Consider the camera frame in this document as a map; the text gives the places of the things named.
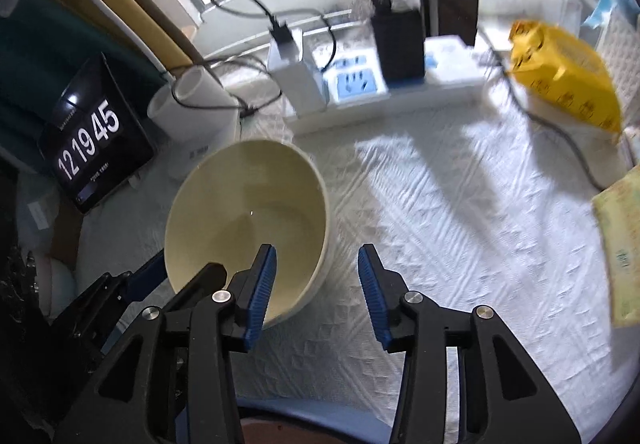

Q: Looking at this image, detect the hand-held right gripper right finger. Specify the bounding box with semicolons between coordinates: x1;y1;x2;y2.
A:
357;244;583;444

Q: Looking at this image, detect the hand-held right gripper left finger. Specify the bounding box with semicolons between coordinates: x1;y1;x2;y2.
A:
52;244;278;444

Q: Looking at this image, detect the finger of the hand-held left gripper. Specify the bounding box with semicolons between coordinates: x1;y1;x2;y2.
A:
165;262;228;312
117;250;168;321

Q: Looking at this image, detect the cream bowl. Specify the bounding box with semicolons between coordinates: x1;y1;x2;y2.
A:
164;139;332;331

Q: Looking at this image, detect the pale blue bowl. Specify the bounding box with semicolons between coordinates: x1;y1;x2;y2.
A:
35;256;78;319

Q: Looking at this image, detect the brown cardboard piece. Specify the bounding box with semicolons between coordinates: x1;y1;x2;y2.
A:
50;204;86;269

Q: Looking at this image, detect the white textured tablecloth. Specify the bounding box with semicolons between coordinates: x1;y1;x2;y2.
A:
75;68;640;444

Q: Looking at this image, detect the tablet with clock display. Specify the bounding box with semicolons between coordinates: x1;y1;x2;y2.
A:
37;52;156;215

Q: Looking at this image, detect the white cylindrical cup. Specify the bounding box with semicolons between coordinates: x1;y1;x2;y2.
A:
146;91;221;182
172;68;242;149

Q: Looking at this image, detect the white power strip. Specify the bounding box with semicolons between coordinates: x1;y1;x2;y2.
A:
285;34;493;135

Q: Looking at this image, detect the white charger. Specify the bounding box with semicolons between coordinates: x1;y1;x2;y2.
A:
266;26;328;117

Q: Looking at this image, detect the teal curtain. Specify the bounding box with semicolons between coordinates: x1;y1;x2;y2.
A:
0;0;166;175

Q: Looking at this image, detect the yellow tissue pack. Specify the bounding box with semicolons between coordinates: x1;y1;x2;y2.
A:
592;174;640;329

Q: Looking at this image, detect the black charger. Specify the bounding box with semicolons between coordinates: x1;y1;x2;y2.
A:
369;0;427;82

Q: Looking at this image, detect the yellow bag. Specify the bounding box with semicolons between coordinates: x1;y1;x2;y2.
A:
507;20;623;145

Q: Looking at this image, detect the white basket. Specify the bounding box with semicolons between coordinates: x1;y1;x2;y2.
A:
600;8;640;74

